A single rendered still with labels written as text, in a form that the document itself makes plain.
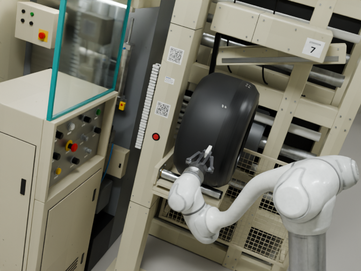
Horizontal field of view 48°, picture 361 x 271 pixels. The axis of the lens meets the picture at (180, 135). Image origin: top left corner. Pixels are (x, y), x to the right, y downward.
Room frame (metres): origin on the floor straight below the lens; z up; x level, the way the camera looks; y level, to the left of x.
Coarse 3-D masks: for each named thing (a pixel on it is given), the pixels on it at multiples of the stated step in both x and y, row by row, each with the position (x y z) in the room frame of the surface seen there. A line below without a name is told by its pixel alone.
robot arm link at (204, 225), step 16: (256, 176) 1.24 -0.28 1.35; (272, 176) 1.19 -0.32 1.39; (240, 192) 1.27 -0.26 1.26; (256, 192) 1.22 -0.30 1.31; (208, 208) 1.36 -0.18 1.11; (240, 208) 1.25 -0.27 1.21; (192, 224) 1.33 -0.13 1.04; (208, 224) 1.31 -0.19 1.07; (224, 224) 1.30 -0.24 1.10; (208, 240) 1.33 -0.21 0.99
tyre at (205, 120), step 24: (192, 96) 1.88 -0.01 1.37; (216, 96) 1.85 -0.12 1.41; (240, 96) 1.86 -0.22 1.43; (192, 120) 1.78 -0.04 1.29; (216, 120) 1.77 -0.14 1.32; (240, 120) 1.78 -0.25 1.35; (192, 144) 1.75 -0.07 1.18; (216, 144) 1.73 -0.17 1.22; (240, 144) 1.78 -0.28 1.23; (216, 168) 1.73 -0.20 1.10
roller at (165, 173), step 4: (164, 172) 1.91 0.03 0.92; (168, 172) 1.91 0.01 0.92; (172, 172) 1.92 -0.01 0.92; (164, 176) 1.90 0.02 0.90; (168, 176) 1.89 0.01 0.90; (172, 176) 1.89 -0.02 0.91; (176, 176) 1.89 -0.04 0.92; (172, 180) 1.89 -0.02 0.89; (204, 184) 1.88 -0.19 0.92; (204, 188) 1.85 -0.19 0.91; (208, 188) 1.86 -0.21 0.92; (212, 188) 1.86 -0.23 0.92; (204, 192) 1.85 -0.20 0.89; (208, 192) 1.84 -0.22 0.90; (212, 192) 1.84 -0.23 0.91; (216, 192) 1.84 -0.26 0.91; (220, 192) 1.84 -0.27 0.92; (212, 196) 1.85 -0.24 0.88; (216, 196) 1.84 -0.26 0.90; (220, 196) 1.83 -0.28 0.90
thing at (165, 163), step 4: (172, 148) 2.15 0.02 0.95; (172, 152) 2.10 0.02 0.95; (164, 156) 2.02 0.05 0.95; (168, 156) 2.03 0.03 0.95; (172, 156) 2.10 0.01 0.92; (164, 160) 1.97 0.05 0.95; (168, 160) 2.02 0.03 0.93; (172, 160) 2.12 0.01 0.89; (160, 164) 1.92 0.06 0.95; (164, 164) 1.96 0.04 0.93; (168, 164) 2.04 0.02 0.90; (156, 168) 1.87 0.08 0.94; (160, 168) 1.89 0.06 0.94; (164, 168) 1.98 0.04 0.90; (168, 168) 2.07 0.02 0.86; (156, 172) 1.87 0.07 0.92; (160, 172) 1.90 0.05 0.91; (152, 176) 1.87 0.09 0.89; (156, 176) 1.87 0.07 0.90; (160, 176) 1.92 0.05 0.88; (152, 180) 1.87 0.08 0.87; (156, 180) 1.88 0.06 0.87
